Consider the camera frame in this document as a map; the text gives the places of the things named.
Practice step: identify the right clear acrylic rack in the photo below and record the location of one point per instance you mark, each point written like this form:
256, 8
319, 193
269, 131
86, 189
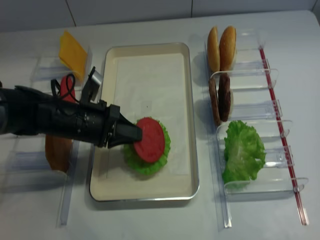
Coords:
253, 101

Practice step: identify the right burger bun half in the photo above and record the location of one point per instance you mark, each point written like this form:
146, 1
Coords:
227, 48

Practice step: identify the red tomato slice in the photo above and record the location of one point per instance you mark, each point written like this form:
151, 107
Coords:
66, 85
152, 145

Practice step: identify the brown bread slice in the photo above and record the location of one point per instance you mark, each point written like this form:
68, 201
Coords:
57, 152

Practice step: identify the left burger bun half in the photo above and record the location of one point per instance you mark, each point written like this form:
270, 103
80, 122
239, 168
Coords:
213, 50

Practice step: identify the left clear acrylic rack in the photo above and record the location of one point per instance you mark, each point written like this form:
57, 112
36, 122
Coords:
31, 193

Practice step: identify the green lettuce leaf on tray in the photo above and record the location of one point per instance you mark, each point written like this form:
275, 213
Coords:
137, 164

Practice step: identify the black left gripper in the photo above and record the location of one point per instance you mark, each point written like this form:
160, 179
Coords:
101, 124

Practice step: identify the left brown meat patty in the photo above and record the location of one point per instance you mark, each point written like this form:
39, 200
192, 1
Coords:
214, 101

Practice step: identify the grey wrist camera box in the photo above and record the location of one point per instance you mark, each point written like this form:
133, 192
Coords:
91, 87

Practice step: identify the right dark meat patty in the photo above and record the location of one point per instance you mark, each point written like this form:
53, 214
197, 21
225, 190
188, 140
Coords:
224, 97

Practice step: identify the clear acrylic rack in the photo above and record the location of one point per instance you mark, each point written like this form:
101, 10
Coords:
31, 193
253, 101

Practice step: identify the green lettuce leaf in rack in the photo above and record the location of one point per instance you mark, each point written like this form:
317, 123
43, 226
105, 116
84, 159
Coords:
244, 153

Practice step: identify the cream metal serving tray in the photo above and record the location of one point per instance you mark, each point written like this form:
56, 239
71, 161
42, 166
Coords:
111, 179

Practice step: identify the burger bun half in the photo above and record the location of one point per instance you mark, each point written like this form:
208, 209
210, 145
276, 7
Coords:
213, 50
227, 48

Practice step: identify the white paper tray liner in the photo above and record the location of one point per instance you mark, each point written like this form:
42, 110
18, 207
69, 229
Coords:
155, 87

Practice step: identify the yellow cheese slice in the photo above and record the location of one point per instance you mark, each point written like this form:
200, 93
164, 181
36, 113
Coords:
72, 55

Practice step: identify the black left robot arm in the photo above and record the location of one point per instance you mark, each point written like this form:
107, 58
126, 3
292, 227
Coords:
25, 111

